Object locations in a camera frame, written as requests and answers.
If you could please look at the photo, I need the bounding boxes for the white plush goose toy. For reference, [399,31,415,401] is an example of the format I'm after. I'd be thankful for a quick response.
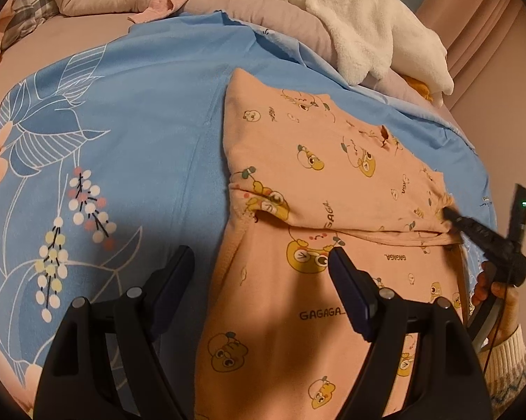
[282,0,454,106]

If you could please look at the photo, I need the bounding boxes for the grey plaid pillow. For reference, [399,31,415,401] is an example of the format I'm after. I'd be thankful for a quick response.
[1,0,59,51]

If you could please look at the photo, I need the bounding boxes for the right hand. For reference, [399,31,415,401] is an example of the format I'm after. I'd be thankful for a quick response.
[470,261,521,344]

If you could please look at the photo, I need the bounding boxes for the mauve long pillow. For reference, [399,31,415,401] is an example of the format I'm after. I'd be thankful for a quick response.
[183,0,434,105]

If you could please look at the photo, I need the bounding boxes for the orange cartoon print pajama pants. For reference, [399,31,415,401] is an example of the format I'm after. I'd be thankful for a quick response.
[195,69,469,419]

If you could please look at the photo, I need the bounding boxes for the blue floral bed blanket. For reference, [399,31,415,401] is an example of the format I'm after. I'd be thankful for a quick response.
[0,12,493,419]

